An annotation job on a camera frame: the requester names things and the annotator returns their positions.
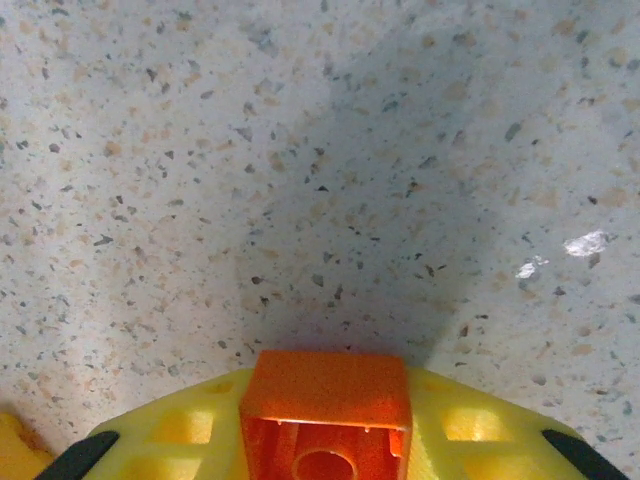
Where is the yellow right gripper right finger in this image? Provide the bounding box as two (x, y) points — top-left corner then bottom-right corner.
(399, 367), (634, 480)

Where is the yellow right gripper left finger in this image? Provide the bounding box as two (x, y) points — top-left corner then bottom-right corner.
(43, 367), (257, 480)

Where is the orange lego brick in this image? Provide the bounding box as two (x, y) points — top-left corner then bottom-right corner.
(237, 349), (414, 480)

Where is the yellow lego brick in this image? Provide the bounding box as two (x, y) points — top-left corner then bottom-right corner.
(0, 412), (55, 480)

